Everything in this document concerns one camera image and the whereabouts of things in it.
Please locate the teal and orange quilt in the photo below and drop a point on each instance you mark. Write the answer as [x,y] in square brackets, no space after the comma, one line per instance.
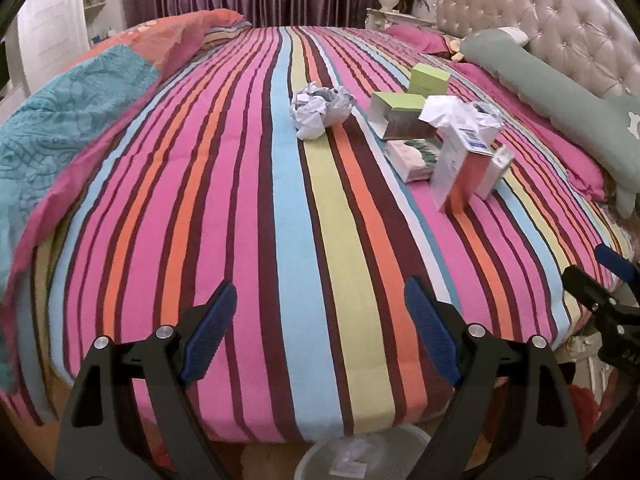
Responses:
[60,125]

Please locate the yellow plush toy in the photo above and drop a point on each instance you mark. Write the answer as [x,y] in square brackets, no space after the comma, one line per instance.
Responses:
[457,50]

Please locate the striped multicolour bed sheet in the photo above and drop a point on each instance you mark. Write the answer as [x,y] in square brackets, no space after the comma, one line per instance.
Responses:
[250,210]

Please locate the closed green carton box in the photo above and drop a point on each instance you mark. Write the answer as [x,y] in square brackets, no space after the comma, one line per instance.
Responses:
[429,79]

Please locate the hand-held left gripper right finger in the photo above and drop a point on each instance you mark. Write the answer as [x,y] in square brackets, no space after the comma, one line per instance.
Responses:
[431,332]

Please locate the red fuzzy cloth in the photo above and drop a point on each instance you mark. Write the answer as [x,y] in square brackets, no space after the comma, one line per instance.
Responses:
[582,407]

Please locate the small white box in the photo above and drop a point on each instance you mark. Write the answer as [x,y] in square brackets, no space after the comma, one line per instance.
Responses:
[495,170]

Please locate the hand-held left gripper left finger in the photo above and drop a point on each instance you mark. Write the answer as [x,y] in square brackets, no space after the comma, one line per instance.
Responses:
[210,332]

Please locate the open green and white box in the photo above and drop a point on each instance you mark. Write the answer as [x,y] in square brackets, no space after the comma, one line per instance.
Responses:
[400,115]

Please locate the white wardrobe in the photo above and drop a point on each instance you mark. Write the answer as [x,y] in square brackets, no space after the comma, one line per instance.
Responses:
[50,25]

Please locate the orange and white box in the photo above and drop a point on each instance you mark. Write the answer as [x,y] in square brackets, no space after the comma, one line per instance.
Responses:
[462,180]

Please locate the white nightstand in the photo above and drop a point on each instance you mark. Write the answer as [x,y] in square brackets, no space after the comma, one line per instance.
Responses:
[395,19]

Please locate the white carved bed frame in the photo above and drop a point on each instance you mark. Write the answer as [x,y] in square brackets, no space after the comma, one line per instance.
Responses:
[582,360]

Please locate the crumpled white paper ball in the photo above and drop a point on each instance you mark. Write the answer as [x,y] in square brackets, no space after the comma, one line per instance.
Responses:
[320,107]

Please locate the crumpled white plastic bag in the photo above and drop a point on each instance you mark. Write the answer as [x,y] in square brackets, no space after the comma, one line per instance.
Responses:
[460,117]

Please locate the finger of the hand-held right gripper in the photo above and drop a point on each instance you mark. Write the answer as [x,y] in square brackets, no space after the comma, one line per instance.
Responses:
[612,322]
[617,260]

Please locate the white leaf-print plastic packet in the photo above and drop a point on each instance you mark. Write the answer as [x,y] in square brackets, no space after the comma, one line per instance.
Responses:
[407,160]

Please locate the long green pillow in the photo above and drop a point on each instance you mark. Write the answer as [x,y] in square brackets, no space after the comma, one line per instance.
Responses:
[565,95]

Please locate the white mesh waste basket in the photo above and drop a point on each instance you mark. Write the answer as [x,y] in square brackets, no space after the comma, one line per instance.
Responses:
[320,455]

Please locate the tufted beige headboard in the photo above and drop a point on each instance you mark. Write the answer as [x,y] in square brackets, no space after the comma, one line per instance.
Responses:
[550,10]

